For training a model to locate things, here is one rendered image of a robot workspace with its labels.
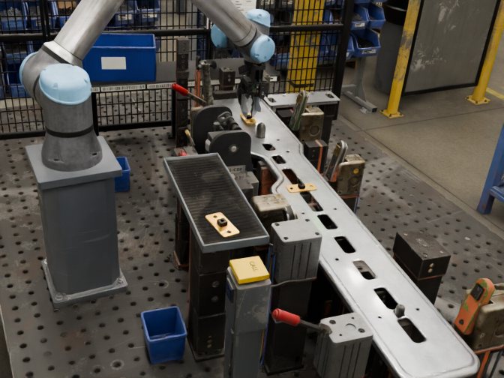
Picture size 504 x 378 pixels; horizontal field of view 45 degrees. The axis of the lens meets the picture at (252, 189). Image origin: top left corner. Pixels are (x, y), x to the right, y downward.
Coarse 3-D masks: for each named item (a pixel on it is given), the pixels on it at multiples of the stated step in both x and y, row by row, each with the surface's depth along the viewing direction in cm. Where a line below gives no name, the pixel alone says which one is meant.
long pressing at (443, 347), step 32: (288, 128) 205; (288, 160) 184; (288, 192) 168; (320, 192) 170; (320, 224) 156; (352, 224) 157; (320, 256) 143; (352, 256) 145; (384, 256) 146; (352, 288) 135; (384, 288) 136; (416, 288) 137; (384, 320) 126; (416, 320) 127; (384, 352) 118; (416, 352) 119; (448, 352) 120
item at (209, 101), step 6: (198, 66) 192; (204, 66) 191; (210, 66) 193; (216, 66) 193; (204, 72) 192; (204, 78) 193; (210, 78) 194; (204, 84) 194; (210, 84) 195; (204, 90) 197; (210, 90) 196; (204, 96) 199; (210, 96) 197; (210, 102) 198
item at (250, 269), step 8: (256, 256) 116; (232, 264) 113; (240, 264) 113; (248, 264) 114; (256, 264) 114; (240, 272) 111; (248, 272) 112; (256, 272) 112; (264, 272) 112; (240, 280) 110; (248, 280) 111; (256, 280) 111
